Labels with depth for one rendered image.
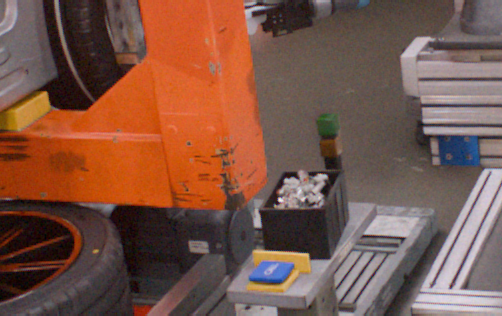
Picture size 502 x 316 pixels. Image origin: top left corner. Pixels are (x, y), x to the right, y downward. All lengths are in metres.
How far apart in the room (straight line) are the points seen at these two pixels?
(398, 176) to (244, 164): 1.46
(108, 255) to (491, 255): 0.95
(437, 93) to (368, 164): 1.51
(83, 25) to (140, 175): 0.44
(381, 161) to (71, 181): 1.60
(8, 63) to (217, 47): 0.52
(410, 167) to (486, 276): 1.23
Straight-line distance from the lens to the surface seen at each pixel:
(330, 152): 2.79
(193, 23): 2.60
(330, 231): 2.61
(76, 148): 2.85
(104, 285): 2.63
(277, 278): 2.51
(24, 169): 2.95
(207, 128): 2.65
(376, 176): 4.15
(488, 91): 2.74
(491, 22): 2.68
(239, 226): 3.07
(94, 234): 2.78
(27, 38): 2.95
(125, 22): 3.06
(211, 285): 2.81
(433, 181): 4.07
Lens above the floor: 1.61
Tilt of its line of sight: 20 degrees down
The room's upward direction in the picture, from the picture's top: 7 degrees counter-clockwise
